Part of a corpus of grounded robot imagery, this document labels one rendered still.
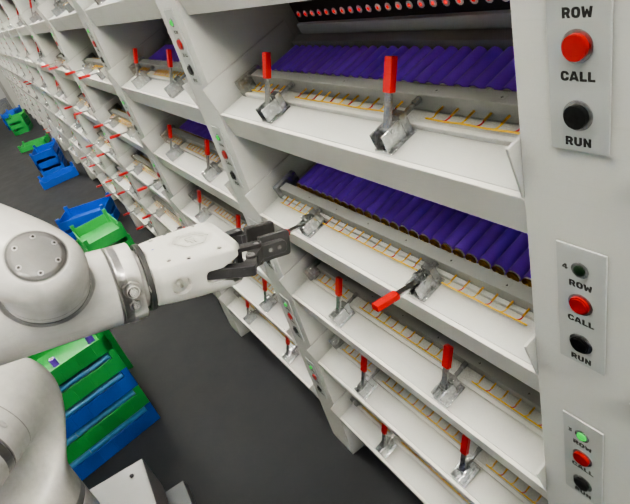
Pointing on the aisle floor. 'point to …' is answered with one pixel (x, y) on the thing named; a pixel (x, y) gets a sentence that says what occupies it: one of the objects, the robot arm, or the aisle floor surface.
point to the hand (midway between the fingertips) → (266, 240)
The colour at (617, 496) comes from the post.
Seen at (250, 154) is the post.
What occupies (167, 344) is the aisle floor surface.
